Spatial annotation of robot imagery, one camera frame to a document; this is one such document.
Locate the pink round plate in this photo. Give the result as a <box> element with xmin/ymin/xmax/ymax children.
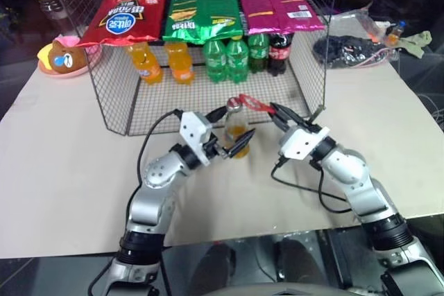
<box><xmin>40</xmin><ymin>33</ymin><xmax>104</xmax><ymax>79</ymax></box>

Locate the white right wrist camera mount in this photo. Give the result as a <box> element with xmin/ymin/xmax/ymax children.
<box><xmin>276</xmin><ymin>125</ymin><xmax>330</xmax><ymax>160</ymax></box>

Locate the orange soda plastic bottle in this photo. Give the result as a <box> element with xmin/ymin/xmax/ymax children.
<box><xmin>126</xmin><ymin>41</ymin><xmax>164</xmax><ymax>86</ymax></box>
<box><xmin>164</xmin><ymin>40</ymin><xmax>196</xmax><ymax>86</ymax></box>

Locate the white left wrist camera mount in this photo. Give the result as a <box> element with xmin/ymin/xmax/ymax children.
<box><xmin>179</xmin><ymin>111</ymin><xmax>215</xmax><ymax>167</ymax></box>

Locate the clear plastic bag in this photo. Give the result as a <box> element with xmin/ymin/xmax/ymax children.
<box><xmin>328</xmin><ymin>0</ymin><xmax>400</xmax><ymax>65</ymax></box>

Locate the glass bottle with orange drink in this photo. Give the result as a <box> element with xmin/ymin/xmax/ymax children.
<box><xmin>223</xmin><ymin>96</ymin><xmax>251</xmax><ymax>160</ymax></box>

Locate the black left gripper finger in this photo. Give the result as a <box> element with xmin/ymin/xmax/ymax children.
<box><xmin>221</xmin><ymin>129</ymin><xmax>256</xmax><ymax>161</ymax></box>
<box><xmin>204</xmin><ymin>105</ymin><xmax>229</xmax><ymax>125</ymax></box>

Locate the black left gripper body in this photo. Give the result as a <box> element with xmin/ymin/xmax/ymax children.
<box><xmin>203</xmin><ymin>135</ymin><xmax>230</xmax><ymax>164</ymax></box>

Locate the small orange drink bottle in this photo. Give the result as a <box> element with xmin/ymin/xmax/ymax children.
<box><xmin>386</xmin><ymin>20</ymin><xmax>407</xmax><ymax>48</ymax></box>

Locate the green soda plastic bottle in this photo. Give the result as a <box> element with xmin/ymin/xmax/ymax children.
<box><xmin>203</xmin><ymin>39</ymin><xmax>230</xmax><ymax>85</ymax></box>
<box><xmin>225</xmin><ymin>35</ymin><xmax>250</xmax><ymax>84</ymax></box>
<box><xmin>247</xmin><ymin>32</ymin><xmax>272</xmax><ymax>75</ymax></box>

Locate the olive green cloth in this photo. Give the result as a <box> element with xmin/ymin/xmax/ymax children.
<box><xmin>398</xmin><ymin>30</ymin><xmax>434</xmax><ymax>60</ymax></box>

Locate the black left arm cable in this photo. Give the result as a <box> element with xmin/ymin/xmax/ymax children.
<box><xmin>88</xmin><ymin>109</ymin><xmax>184</xmax><ymax>296</ymax></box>

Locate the cola plastic bottle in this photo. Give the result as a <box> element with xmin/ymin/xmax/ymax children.
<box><xmin>267</xmin><ymin>31</ymin><xmax>296</xmax><ymax>78</ymax></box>

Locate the magenta chips bag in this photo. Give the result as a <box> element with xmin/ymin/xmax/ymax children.
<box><xmin>235</xmin><ymin>0</ymin><xmax>282</xmax><ymax>36</ymax></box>
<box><xmin>273</xmin><ymin>0</ymin><xmax>326</xmax><ymax>33</ymax></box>

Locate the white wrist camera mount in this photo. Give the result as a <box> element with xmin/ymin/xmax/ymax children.
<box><xmin>276</xmin><ymin>125</ymin><xmax>330</xmax><ymax>160</ymax></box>
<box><xmin>179</xmin><ymin>111</ymin><xmax>215</xmax><ymax>167</ymax></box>

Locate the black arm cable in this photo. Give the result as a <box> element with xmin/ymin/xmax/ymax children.
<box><xmin>88</xmin><ymin>109</ymin><xmax>184</xmax><ymax>296</ymax></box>
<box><xmin>270</xmin><ymin>156</ymin><xmax>353</xmax><ymax>214</ymax></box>

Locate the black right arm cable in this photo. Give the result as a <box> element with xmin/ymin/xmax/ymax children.
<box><xmin>270</xmin><ymin>156</ymin><xmax>353</xmax><ymax>214</ymax></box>

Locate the brown bear plush toy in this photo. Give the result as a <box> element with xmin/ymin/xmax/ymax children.
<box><xmin>37</xmin><ymin>40</ymin><xmax>89</xmax><ymax>76</ymax></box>

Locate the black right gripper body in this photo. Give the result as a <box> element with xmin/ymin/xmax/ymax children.
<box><xmin>281</xmin><ymin>114</ymin><xmax>314</xmax><ymax>134</ymax></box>

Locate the red chips bag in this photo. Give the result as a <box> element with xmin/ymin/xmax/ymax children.
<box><xmin>76</xmin><ymin>0</ymin><xmax>171</xmax><ymax>49</ymax></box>

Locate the green chips bag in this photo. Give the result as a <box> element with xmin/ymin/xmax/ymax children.
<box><xmin>198</xmin><ymin>0</ymin><xmax>246</xmax><ymax>41</ymax></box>
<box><xmin>162</xmin><ymin>0</ymin><xmax>210</xmax><ymax>46</ymax></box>

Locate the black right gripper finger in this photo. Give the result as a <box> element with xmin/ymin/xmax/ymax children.
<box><xmin>271</xmin><ymin>102</ymin><xmax>301</xmax><ymax>122</ymax></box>
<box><xmin>268</xmin><ymin>110</ymin><xmax>289</xmax><ymax>133</ymax></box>

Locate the red bottle opener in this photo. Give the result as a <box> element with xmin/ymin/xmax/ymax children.
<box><xmin>238</xmin><ymin>93</ymin><xmax>275</xmax><ymax>114</ymax></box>

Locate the black wire grid rack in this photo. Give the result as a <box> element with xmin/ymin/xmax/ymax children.
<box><xmin>40</xmin><ymin>0</ymin><xmax>345</xmax><ymax>138</ymax></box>

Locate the silver bottle cap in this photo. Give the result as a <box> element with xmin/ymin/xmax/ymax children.
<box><xmin>225</xmin><ymin>96</ymin><xmax>244</xmax><ymax>112</ymax></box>

